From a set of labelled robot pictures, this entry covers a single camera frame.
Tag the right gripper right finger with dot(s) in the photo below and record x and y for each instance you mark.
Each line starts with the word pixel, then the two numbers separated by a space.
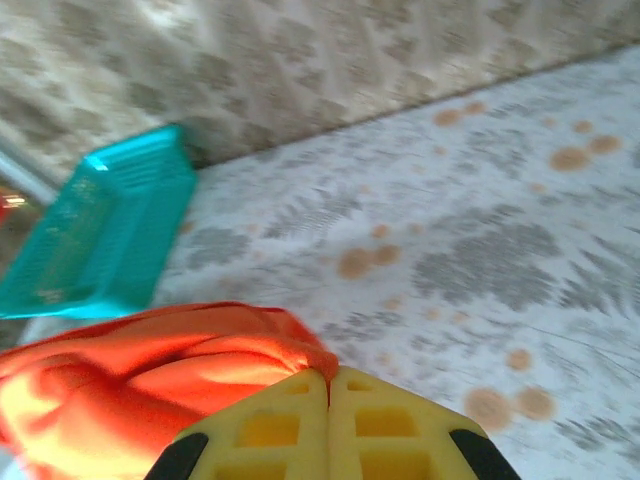
pixel 400 440

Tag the floral tablecloth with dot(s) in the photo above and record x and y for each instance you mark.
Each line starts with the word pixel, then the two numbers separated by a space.
pixel 450 250

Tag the orange t-shirt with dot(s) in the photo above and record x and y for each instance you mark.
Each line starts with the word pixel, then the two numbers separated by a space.
pixel 150 360

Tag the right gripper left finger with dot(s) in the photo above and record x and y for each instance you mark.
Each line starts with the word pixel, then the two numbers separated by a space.
pixel 260 440

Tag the teal plastic basket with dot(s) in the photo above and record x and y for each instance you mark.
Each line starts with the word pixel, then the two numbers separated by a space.
pixel 100 240

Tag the aluminium corner post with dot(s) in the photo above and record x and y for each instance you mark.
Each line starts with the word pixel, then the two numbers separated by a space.
pixel 20 172

